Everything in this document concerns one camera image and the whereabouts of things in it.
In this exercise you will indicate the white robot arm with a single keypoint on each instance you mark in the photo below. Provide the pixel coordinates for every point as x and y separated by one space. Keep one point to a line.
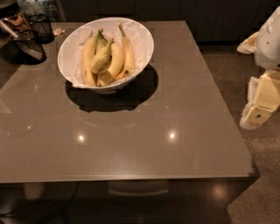
265 44

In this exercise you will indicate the left yellow banana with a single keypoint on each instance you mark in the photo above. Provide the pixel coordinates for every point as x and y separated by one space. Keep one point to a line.
88 54

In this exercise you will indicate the middle curved yellow banana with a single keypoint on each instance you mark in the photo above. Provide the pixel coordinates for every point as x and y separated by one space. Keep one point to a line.
115 67

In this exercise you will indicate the black mesh cup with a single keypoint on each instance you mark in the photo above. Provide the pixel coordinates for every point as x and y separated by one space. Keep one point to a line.
41 25

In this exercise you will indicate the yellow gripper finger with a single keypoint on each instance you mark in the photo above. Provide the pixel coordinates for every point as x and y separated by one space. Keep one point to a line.
254 116

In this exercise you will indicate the right long yellow banana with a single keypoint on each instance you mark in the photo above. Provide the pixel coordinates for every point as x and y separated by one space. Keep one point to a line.
128 54

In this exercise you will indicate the white rounded gripper body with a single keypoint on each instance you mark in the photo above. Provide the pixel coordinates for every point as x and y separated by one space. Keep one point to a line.
269 46

